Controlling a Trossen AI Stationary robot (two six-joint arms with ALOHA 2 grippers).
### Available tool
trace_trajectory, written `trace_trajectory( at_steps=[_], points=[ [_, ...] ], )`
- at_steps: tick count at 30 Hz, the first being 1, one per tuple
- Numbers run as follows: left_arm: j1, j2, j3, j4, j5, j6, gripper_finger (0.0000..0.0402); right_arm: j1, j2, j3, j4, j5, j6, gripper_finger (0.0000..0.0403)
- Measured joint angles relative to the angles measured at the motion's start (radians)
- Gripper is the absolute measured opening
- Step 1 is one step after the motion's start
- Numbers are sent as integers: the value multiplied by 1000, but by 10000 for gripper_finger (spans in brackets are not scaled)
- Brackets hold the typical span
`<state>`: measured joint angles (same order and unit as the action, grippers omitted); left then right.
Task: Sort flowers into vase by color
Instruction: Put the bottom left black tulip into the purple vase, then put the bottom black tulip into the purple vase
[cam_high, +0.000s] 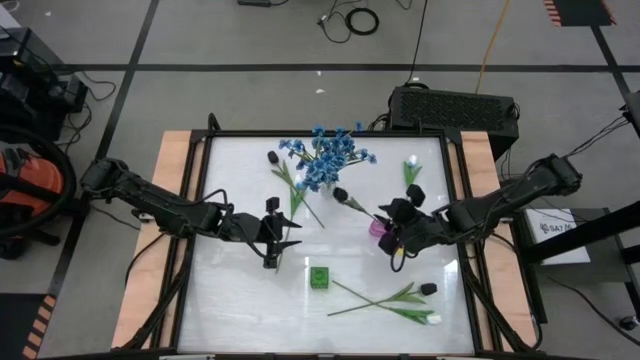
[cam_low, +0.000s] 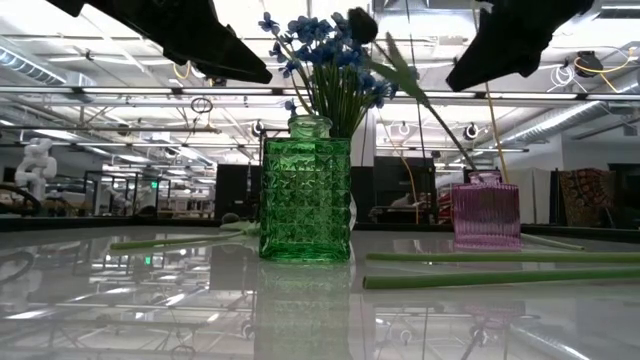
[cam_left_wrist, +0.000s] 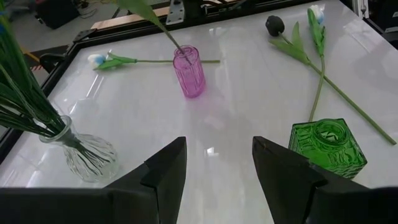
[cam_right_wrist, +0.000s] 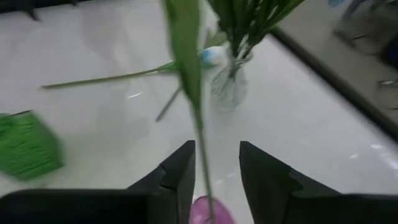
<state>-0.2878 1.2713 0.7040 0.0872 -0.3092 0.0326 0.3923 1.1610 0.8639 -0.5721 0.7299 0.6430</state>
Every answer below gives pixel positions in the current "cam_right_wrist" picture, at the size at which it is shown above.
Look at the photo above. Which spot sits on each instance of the pink ribbed glass vase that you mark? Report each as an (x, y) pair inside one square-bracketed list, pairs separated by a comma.
[(224, 214)]

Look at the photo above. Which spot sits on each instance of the dark purple artificial tulip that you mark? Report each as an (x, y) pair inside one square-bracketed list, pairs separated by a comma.
[(186, 46)]

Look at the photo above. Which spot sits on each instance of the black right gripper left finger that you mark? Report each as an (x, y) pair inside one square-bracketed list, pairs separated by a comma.
[(168, 199)]

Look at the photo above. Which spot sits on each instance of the clear fluted glass vase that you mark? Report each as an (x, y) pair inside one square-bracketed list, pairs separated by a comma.
[(230, 90)]

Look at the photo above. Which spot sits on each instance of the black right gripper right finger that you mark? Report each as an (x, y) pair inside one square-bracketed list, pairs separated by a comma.
[(273, 199)]

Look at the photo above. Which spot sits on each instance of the white artificial tulip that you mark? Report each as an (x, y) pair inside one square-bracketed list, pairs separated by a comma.
[(93, 80)]

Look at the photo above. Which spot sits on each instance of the green square glass vase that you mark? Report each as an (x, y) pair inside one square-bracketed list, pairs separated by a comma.
[(28, 146)]

